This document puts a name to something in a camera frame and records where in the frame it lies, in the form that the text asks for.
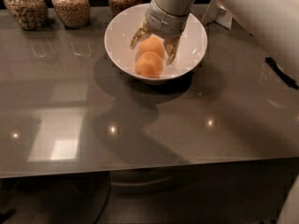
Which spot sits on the white ceramic bowl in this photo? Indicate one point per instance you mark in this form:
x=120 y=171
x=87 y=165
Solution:
x=118 y=35

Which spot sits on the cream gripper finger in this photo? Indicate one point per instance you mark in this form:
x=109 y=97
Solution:
x=143 y=32
x=171 y=48

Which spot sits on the far left grain jar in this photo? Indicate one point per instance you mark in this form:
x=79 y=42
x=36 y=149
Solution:
x=31 y=15

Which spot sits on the white folded stand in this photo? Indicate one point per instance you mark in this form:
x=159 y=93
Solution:
x=216 y=12

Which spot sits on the round table pedestal base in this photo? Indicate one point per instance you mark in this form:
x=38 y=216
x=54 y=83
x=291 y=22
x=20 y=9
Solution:
x=131 y=182

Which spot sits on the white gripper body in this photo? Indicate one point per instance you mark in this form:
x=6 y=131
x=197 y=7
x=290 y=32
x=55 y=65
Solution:
x=165 y=22

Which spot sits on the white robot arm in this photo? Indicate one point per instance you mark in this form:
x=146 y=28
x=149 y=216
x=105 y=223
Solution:
x=273 y=23

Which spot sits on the orange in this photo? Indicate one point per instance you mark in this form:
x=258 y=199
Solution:
x=152 y=44
x=149 y=65

